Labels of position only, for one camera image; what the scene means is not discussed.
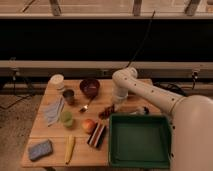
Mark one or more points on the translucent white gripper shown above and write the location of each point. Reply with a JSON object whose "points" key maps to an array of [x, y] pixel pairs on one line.
{"points": [[119, 95]]}

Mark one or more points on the dark purple grape bunch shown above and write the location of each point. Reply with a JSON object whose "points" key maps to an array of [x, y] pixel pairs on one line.
{"points": [[107, 112]]}

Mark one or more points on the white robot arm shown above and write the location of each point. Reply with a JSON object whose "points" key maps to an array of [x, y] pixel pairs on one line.
{"points": [[192, 118]]}

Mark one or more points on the green plastic cup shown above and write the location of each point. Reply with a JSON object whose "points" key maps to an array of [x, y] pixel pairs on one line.
{"points": [[66, 118]]}

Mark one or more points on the white lidded cup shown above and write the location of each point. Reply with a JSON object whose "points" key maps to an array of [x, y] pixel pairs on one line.
{"points": [[57, 81]]}

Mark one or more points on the black white brush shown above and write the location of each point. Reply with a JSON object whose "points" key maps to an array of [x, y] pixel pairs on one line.
{"points": [[141, 111]]}

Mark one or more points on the dark red bowl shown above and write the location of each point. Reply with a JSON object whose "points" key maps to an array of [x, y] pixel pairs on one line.
{"points": [[89, 87]]}

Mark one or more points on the red apple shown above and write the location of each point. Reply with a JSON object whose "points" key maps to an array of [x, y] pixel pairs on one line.
{"points": [[88, 125]]}

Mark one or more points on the green plastic tray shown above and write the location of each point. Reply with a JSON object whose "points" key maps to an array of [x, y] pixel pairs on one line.
{"points": [[139, 141]]}

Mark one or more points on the striped black red block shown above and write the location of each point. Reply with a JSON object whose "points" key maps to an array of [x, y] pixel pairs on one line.
{"points": [[97, 135]]}

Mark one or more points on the light blue folded cloth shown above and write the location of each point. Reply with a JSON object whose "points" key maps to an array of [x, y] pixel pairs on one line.
{"points": [[52, 111]]}

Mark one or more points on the blue sponge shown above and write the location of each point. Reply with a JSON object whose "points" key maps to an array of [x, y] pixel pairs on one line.
{"points": [[40, 150]]}

